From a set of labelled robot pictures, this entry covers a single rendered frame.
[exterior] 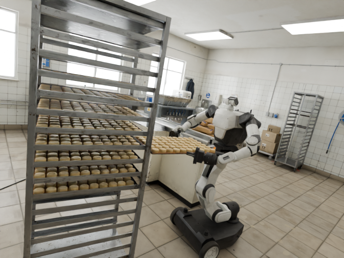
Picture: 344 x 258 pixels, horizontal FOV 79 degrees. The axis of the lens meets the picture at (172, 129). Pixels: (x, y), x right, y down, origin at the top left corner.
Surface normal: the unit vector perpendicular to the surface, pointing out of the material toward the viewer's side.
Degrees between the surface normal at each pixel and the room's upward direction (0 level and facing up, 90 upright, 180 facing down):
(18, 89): 90
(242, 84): 90
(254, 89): 90
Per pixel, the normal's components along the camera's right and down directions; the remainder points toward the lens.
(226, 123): -0.87, -0.03
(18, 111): 0.64, 0.26
